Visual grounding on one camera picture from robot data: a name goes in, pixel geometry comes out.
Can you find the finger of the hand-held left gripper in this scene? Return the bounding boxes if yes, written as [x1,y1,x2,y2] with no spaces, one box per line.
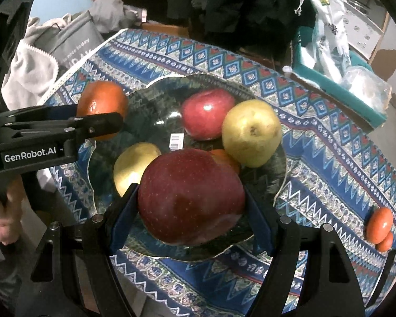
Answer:
[0,104,79,122]
[7,111,124,140]

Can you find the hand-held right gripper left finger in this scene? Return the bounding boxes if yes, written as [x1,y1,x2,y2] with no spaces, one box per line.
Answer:
[20,183,140,317]

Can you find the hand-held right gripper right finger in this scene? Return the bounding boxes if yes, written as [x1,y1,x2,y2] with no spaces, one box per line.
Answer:
[245,185,367,317]

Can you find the orange tangerine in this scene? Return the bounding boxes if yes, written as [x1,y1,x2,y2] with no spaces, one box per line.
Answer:
[375,231,394,252]
[77,81,129,141]
[366,207,394,244]
[208,149,241,175]

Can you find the small yellow pear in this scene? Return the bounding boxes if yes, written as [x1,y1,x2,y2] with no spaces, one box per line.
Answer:
[113,142,162,197]

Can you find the clear glass plate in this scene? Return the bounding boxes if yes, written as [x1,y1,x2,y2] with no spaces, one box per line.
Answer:
[87,74,287,261]

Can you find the dark red speckled apple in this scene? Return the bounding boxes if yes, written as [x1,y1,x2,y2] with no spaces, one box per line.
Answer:
[138,149,246,246]

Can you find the large yellow pear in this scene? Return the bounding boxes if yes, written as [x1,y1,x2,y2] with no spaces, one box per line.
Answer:
[222,100,282,168]

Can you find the person's left hand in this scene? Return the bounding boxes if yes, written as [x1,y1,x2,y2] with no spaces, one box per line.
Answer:
[0,176,27,245]

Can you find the white fleece cloth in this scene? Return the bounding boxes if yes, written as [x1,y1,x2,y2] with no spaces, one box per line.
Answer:
[2,40,65,107]

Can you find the grey tote bag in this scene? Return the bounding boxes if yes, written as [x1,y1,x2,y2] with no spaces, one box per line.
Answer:
[35,11,105,71]

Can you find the light grey hoodie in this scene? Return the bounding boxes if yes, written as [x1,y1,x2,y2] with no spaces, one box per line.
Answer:
[22,13,70,46]

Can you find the blue patterned tablecloth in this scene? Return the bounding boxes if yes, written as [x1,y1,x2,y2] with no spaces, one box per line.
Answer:
[40,28,396,317]

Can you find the grey garment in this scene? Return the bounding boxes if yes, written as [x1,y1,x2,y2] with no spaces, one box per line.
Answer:
[89,0,150,36]

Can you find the cardboard box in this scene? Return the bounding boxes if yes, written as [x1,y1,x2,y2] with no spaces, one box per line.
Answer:
[288,69,374,133]

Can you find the teal box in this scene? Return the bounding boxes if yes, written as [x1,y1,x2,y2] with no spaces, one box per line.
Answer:
[292,28,389,130]

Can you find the clear plastic bag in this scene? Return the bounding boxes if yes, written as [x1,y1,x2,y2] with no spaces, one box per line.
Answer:
[341,66,393,113]

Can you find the dark hanging jacket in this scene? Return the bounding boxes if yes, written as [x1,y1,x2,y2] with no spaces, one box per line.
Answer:
[163,0,317,71]

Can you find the white printed plastic bag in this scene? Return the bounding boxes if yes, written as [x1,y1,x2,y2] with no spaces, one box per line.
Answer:
[300,0,352,80]

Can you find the white printed cabinet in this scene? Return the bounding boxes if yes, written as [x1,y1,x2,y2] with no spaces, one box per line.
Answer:
[341,0,388,62]

